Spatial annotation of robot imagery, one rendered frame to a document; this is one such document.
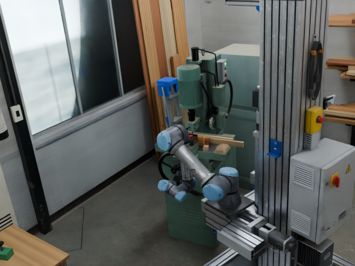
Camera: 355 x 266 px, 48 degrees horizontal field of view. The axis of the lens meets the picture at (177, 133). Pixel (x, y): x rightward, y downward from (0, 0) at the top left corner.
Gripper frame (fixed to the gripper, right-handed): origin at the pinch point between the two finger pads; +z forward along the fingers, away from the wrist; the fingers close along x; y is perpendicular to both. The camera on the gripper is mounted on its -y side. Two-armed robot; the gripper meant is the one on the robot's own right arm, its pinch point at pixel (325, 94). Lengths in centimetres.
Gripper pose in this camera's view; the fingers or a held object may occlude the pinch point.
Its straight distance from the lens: 319.4
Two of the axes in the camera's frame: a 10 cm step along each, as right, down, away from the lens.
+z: 5.8, -3.6, 7.3
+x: 7.9, 0.5, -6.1
